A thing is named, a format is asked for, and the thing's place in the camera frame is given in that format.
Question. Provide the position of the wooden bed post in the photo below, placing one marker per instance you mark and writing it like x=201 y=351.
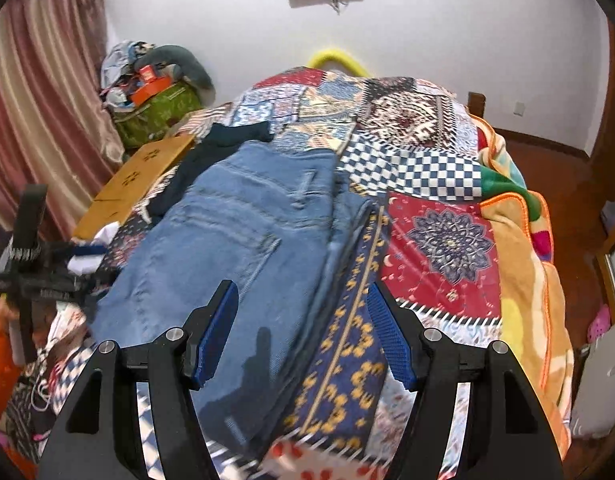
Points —
x=476 y=105

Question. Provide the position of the pile of light clothes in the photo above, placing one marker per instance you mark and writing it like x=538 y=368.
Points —
x=120 y=60

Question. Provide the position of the white garment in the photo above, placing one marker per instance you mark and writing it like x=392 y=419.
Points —
x=85 y=262

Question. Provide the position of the black folded garment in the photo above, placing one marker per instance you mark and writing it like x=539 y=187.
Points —
x=222 y=137

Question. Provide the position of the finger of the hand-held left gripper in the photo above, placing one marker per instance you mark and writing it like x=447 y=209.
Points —
x=90 y=292

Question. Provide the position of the blue denim pants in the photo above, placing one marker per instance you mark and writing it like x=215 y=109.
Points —
x=227 y=220

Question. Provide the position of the wooden lap desk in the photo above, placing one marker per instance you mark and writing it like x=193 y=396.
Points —
x=132 y=180

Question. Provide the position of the orange box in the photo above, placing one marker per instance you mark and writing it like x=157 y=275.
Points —
x=147 y=91

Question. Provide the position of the orange fleece blanket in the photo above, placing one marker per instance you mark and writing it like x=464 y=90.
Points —
x=527 y=270

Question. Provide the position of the patchwork printed blanket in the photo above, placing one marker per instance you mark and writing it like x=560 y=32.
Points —
x=437 y=240

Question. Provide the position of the green fabric storage bag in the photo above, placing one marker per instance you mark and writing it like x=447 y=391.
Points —
x=157 y=110

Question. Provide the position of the person's left forearm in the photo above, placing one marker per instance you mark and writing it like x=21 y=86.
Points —
x=0 y=345

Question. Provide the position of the yellow foam tube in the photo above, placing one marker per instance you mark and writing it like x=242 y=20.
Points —
x=337 y=56

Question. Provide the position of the pink slipper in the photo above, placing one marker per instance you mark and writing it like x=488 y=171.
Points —
x=600 y=322

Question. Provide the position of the white rounded object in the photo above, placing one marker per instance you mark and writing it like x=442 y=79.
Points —
x=597 y=385

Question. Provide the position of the striped pink curtain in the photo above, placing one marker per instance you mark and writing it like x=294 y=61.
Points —
x=42 y=85

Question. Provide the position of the white wall outlet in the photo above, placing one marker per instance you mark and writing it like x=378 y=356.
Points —
x=520 y=108

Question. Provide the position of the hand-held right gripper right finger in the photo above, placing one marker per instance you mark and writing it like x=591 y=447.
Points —
x=387 y=330

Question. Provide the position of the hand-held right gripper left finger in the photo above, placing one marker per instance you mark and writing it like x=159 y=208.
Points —
x=220 y=330

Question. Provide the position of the grey plush pillow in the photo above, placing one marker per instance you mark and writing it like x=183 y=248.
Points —
x=187 y=62

